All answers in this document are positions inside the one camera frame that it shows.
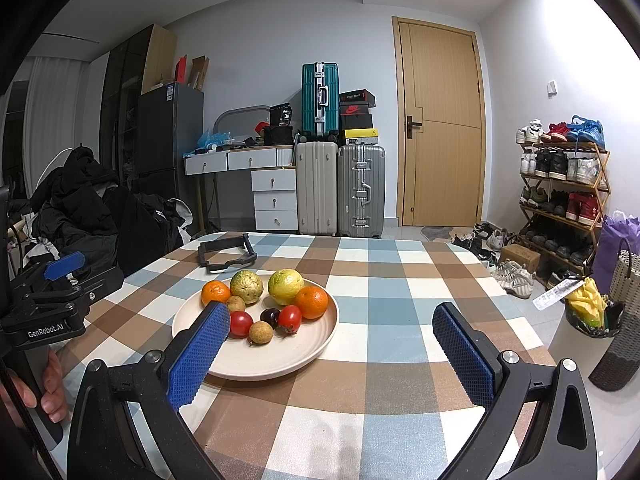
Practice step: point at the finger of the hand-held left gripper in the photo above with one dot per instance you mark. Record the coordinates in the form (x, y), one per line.
(62, 266)
(100, 282)

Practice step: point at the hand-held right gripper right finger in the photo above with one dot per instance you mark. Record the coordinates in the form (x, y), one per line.
(465, 355)

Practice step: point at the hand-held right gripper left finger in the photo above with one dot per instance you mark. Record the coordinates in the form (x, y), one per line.
(195, 360)

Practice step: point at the small orange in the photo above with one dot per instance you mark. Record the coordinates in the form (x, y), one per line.
(216, 293)

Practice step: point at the brown longan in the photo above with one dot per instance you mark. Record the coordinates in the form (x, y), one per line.
(260, 333)
(236, 303)

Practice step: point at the cream round plate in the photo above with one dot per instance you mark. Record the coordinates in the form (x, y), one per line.
(280, 355)

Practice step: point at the dark grape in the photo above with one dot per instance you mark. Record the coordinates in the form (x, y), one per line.
(270, 316)

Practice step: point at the dark red cherry tomato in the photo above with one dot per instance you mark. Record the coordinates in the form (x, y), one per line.
(290, 319)

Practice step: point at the large orange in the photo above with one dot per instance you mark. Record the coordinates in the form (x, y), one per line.
(311, 302)

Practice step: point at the person's left hand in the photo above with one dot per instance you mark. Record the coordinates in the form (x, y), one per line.
(52, 385)

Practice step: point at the black jackets pile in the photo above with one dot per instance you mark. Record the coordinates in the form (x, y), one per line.
(75, 195)

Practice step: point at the mottled green round fruit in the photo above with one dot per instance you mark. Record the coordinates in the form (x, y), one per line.
(246, 286)

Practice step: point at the scattered pairs of shoes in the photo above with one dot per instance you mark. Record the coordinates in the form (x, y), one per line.
(512, 275)

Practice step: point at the white trash bin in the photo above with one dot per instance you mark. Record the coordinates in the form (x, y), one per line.
(567, 345)

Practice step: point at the white paper label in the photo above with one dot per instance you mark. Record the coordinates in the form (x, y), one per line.
(555, 296)

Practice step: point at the cardboard box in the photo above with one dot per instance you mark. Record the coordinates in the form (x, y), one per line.
(520, 257)

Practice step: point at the yellow-green round fruit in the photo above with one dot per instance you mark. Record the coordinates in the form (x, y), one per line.
(286, 286)

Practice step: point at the grey doormat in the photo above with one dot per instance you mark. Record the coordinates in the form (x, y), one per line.
(436, 234)

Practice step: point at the yellow plastic bag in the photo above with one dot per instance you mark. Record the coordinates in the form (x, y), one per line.
(587, 305)

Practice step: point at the dark grey refrigerator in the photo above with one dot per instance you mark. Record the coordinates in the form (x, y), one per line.
(170, 150)

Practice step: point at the woven basket bag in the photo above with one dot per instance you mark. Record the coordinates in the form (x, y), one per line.
(620, 345)

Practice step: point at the white curtain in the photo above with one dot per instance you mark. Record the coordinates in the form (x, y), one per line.
(55, 110)

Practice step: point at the tall dark cabinet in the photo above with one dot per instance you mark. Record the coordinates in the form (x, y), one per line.
(120, 110)

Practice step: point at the purple bag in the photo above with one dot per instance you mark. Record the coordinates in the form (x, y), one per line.
(612, 250)

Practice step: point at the blue plastic bag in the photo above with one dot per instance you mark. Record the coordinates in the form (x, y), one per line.
(212, 140)

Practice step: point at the white desk with drawers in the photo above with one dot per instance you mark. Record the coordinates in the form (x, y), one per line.
(272, 195)

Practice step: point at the silver suitcase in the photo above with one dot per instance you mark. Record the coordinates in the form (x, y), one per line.
(361, 190)

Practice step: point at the beige suitcase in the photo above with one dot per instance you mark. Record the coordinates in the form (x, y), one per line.
(317, 190)

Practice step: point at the shoe rack with shoes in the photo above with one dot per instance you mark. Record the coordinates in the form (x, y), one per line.
(560, 165)

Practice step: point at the arched mirror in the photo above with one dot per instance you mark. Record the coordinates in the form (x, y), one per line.
(240, 117)

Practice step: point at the wooden shoe rack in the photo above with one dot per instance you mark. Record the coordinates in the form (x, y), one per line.
(602, 185)

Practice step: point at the flat red box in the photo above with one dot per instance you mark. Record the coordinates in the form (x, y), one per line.
(181, 70)

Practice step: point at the black bag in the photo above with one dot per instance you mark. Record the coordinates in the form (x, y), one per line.
(277, 136)

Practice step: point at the flat cardboard pieces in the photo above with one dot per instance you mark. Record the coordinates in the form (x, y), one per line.
(200, 74)

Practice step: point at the wooden door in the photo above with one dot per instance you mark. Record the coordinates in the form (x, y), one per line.
(440, 125)

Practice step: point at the yellow and black shoe box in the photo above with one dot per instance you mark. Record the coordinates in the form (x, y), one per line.
(361, 137)

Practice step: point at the plain black shoe box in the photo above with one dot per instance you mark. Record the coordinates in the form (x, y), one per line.
(357, 121)

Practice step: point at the teal suitcase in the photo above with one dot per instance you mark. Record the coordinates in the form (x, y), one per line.
(320, 100)

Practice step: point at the black plastic frame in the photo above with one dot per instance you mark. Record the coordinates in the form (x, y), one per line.
(202, 255)

